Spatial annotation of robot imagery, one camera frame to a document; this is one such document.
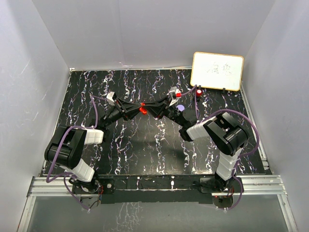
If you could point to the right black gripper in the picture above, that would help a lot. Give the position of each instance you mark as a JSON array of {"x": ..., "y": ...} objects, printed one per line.
[{"x": 157, "y": 110}]

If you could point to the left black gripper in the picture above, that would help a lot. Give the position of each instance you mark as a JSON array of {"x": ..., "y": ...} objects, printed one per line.
[{"x": 133, "y": 109}]

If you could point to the red round disc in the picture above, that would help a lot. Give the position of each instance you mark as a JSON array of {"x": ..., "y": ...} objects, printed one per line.
[{"x": 143, "y": 110}]

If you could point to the purple earbud charging case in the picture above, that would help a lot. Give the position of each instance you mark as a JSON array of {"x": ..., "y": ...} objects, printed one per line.
[{"x": 180, "y": 107}]

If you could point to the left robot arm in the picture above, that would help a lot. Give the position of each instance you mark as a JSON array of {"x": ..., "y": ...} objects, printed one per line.
[{"x": 64, "y": 151}]

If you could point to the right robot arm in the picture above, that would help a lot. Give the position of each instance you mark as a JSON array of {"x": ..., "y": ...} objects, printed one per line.
[{"x": 224, "y": 130}]

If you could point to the red emergency stop button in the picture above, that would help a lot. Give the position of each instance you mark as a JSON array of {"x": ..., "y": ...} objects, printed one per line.
[{"x": 198, "y": 94}]

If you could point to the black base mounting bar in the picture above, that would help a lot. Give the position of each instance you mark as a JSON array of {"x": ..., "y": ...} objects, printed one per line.
[{"x": 171, "y": 188}]

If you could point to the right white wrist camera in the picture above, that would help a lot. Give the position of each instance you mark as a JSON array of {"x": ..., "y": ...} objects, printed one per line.
[{"x": 175, "y": 95}]

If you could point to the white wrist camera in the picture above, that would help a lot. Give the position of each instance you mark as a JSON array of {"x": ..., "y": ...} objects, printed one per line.
[
  {"x": 175, "y": 95},
  {"x": 110, "y": 97}
]

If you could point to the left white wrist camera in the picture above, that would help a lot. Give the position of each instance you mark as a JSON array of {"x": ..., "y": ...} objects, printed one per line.
[{"x": 110, "y": 97}]

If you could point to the white board with frame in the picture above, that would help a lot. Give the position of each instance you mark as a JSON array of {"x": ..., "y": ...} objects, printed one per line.
[{"x": 217, "y": 71}]

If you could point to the aluminium frame rail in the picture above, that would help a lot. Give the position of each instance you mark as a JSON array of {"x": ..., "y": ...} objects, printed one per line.
[{"x": 259, "y": 204}]

